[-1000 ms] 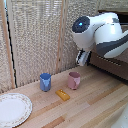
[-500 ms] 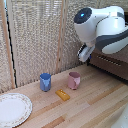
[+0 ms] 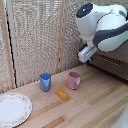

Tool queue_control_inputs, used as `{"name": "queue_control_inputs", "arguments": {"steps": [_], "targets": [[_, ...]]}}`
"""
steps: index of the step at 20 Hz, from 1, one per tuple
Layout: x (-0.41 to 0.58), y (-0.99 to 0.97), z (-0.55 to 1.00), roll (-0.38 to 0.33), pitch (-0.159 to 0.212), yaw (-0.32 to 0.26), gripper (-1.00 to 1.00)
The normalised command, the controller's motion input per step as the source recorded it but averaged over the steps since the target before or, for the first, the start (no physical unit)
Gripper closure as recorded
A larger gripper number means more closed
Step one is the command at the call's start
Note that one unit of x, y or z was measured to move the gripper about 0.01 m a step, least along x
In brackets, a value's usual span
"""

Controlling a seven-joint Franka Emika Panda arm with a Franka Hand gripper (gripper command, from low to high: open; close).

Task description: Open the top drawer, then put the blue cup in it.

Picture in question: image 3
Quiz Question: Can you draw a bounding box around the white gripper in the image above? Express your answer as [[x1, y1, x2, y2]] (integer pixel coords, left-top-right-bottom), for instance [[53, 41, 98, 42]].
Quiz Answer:
[[77, 44, 99, 64]]

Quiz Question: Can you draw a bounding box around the blue cup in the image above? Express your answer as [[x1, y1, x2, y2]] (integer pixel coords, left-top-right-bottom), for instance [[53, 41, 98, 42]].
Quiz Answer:
[[39, 72, 53, 93]]

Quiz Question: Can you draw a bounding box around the grey robot base corner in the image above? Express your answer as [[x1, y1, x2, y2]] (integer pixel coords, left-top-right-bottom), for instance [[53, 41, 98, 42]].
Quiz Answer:
[[110, 104, 128, 128]]

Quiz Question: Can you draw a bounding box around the pink cup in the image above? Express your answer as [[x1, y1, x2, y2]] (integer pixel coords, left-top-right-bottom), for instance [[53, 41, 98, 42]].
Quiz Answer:
[[67, 71, 82, 91]]

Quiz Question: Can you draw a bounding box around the woven screen panel beside cabinet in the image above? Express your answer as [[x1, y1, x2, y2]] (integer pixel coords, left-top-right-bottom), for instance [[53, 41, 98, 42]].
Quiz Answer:
[[62, 0, 128, 73]]

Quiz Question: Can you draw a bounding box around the yellow rectangular block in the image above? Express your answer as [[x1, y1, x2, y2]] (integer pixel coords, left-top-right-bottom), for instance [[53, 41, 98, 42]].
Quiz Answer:
[[54, 88, 71, 102]]

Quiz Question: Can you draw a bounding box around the wide woven screen panel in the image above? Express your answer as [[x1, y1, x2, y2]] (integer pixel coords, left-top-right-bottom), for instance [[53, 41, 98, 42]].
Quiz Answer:
[[7, 0, 63, 88]]

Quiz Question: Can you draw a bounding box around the narrow woven screen panel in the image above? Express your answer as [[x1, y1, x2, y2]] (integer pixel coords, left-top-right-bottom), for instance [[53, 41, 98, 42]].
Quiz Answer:
[[0, 0, 13, 94]]

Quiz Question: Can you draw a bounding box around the white patterned plate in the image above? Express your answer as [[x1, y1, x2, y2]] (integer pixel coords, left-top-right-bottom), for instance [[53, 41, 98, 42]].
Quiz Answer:
[[0, 92, 34, 128]]

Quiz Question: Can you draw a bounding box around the short silver drawer handle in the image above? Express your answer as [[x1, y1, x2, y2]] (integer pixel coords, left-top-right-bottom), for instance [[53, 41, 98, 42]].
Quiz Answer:
[[96, 55, 123, 68]]

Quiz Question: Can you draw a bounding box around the brown drawer with short handle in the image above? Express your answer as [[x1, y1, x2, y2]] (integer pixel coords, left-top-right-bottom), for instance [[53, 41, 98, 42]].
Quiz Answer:
[[88, 53, 128, 81]]

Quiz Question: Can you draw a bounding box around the thin wooden screen post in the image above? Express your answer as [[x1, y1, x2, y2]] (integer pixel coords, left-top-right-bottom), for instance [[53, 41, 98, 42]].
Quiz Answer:
[[55, 0, 68, 76]]

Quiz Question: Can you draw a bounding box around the wooden screen post black-edged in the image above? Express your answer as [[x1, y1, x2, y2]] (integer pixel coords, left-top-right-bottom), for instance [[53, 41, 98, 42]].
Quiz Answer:
[[0, 0, 18, 90]]

